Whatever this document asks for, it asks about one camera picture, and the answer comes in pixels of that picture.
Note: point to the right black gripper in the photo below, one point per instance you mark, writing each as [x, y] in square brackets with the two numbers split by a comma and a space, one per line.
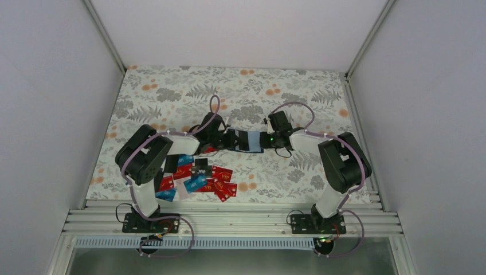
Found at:
[263, 142]

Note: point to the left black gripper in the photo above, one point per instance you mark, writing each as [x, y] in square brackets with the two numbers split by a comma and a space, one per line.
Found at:
[230, 144]

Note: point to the blue leather card holder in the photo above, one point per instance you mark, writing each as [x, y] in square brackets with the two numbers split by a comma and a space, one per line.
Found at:
[245, 141]

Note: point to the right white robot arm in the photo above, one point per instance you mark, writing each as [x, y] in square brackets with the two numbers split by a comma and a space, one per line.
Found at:
[345, 165]

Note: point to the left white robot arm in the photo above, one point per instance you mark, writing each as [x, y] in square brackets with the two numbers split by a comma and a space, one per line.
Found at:
[141, 159]

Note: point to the lone red vip card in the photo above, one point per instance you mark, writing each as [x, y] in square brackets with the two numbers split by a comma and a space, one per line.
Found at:
[210, 150]

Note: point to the small black card top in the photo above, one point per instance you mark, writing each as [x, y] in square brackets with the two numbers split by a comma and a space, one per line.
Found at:
[201, 163]

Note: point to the red card right of pile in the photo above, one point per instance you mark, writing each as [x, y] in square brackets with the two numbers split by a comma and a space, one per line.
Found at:
[221, 174]

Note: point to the black vip card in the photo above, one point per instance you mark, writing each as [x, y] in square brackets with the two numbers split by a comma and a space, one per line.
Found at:
[201, 171]

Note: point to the blue card upper pile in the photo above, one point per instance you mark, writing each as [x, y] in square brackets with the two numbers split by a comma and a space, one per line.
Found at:
[185, 160]

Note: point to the blue card pile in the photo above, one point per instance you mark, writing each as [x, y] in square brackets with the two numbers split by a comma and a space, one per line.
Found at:
[185, 160]
[194, 184]

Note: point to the red card under pile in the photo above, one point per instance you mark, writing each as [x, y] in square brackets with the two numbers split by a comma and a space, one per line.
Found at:
[208, 187]

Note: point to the front red vip card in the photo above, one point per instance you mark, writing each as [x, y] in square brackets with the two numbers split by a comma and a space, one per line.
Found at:
[225, 190]

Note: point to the red card upper left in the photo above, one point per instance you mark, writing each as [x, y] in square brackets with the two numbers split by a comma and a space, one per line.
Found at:
[183, 172]

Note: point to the blue card centre pile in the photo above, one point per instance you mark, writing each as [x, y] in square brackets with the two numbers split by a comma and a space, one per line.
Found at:
[194, 184]

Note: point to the black card upper left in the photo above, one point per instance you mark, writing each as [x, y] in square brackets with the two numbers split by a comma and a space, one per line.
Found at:
[171, 164]

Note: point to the red card lower left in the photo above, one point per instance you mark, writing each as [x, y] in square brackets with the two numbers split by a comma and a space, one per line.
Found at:
[166, 183]

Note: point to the blue card front left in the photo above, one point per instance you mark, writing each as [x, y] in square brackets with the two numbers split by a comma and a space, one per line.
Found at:
[166, 195]

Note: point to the floral patterned table mat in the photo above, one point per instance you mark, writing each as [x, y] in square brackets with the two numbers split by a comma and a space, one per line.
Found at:
[176, 99]

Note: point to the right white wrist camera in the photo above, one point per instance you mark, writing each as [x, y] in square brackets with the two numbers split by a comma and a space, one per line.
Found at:
[268, 124]

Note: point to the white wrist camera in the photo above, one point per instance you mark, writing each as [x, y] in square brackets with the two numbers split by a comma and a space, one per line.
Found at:
[268, 124]
[227, 122]

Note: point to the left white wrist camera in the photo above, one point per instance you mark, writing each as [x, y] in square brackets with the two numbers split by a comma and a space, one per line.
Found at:
[227, 122]

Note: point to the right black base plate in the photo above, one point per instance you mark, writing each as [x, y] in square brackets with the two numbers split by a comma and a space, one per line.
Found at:
[315, 224]

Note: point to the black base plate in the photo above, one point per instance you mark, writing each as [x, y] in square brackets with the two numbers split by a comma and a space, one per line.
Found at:
[134, 223]
[315, 224]

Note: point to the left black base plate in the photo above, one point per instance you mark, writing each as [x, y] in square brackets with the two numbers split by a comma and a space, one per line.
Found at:
[134, 223]

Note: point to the aluminium rail frame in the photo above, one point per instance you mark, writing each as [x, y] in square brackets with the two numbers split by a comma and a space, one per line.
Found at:
[217, 219]

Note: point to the grey slotted cable duct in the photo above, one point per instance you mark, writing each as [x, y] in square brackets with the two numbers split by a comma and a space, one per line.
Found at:
[264, 243]

